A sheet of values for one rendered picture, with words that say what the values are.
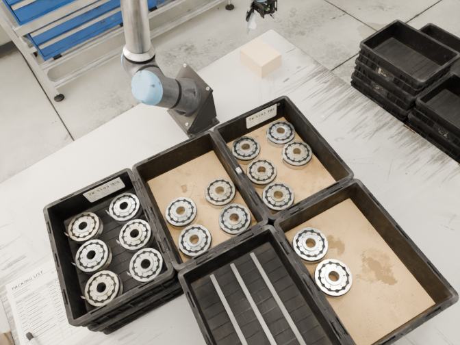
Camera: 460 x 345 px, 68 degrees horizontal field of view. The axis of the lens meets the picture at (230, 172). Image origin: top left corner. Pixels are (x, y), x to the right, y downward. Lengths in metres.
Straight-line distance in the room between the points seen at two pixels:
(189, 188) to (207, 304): 0.39
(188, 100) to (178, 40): 1.82
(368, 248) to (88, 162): 1.13
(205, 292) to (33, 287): 0.64
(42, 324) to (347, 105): 1.41
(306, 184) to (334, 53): 1.87
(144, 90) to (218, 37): 1.87
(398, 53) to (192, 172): 1.42
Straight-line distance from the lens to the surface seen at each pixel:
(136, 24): 1.27
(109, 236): 1.20
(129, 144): 1.54
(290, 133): 1.25
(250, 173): 1.16
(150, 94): 1.27
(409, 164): 1.46
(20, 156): 2.83
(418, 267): 1.08
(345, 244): 1.10
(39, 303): 1.39
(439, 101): 2.18
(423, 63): 2.19
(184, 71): 1.48
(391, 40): 2.28
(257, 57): 1.66
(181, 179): 1.21
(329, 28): 3.15
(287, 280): 1.05
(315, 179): 1.18
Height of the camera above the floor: 1.85
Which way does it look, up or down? 58 degrees down
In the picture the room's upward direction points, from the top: 11 degrees counter-clockwise
